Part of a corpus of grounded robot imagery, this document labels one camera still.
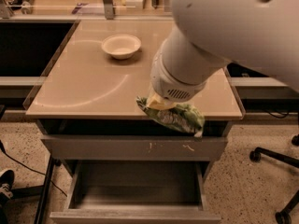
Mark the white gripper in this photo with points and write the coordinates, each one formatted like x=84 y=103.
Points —
x=169 y=84

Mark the green jalapeno chip bag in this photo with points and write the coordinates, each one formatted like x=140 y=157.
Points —
x=183 y=118

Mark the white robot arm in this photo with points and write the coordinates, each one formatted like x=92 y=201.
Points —
x=262 y=35

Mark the grey drawer cabinet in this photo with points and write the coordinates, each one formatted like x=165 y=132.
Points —
x=86 y=106

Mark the open middle drawer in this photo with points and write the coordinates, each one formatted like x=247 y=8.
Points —
x=136 y=192

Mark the white paper bowl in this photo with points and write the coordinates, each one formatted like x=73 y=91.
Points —
x=121 y=47

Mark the black metal stand leg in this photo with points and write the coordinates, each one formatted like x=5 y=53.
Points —
x=44 y=193

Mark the black sneaker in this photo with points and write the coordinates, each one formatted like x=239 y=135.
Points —
x=6 y=182

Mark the black office chair base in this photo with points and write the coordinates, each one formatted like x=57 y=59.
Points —
x=273 y=181

